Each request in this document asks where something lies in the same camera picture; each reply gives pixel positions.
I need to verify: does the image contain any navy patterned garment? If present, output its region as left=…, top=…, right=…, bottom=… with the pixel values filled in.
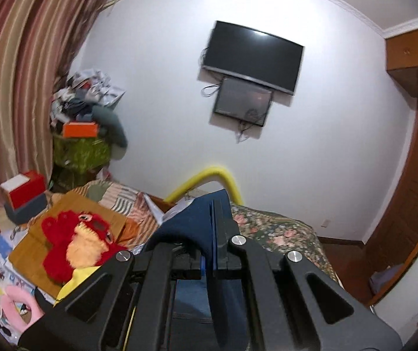
left=145, top=189, right=249, bottom=350

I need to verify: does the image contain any floral bedspread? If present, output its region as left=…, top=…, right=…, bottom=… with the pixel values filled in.
left=230, top=202, right=341, bottom=284

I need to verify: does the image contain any red plush toy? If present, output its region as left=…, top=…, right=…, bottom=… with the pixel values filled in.
left=42, top=210, right=125, bottom=284

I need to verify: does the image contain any brown cardboard sheet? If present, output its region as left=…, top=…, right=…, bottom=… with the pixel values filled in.
left=9, top=191, right=126, bottom=298

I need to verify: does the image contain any grey box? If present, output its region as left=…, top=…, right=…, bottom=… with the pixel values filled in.
left=4, top=192, right=47, bottom=225

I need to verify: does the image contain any green patterned cloth pile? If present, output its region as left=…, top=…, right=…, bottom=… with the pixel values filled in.
left=53, top=135, right=111, bottom=173

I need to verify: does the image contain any red and white box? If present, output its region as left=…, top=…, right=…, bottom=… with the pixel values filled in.
left=0, top=170, right=45, bottom=209

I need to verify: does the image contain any brown wooden door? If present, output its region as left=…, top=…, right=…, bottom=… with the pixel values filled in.
left=365, top=105, right=418, bottom=303

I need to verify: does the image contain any grey cushion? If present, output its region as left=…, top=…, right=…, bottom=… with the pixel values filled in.
left=92, top=105, right=128, bottom=148

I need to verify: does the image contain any orange box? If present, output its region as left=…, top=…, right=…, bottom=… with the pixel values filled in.
left=62, top=121, right=99, bottom=138

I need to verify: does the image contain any striped curtain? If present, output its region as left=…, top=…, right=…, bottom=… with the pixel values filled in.
left=0, top=0, right=106, bottom=205

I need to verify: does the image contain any pink ring cushion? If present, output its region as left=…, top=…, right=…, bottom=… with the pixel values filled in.
left=0, top=285, right=46, bottom=331

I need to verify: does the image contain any yellow padded bed rail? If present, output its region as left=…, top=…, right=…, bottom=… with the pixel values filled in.
left=164, top=166, right=245, bottom=205

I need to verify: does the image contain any small black wall monitor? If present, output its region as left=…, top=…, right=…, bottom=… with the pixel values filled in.
left=213, top=78, right=273, bottom=127

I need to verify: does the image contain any black wall television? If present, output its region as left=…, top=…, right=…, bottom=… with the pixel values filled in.
left=202, top=21, right=304, bottom=94

